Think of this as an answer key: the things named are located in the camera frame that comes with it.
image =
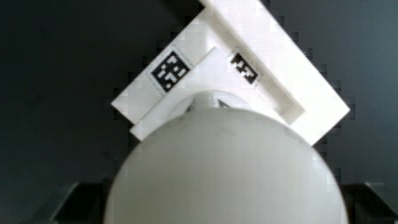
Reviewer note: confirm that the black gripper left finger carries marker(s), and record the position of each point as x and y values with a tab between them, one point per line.
75	204

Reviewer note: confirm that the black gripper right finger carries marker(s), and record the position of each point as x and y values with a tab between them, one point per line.
369	209

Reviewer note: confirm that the white lamp bulb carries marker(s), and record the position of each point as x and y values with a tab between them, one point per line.
225	170

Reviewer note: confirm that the white lamp base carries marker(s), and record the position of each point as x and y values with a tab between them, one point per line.
233	55

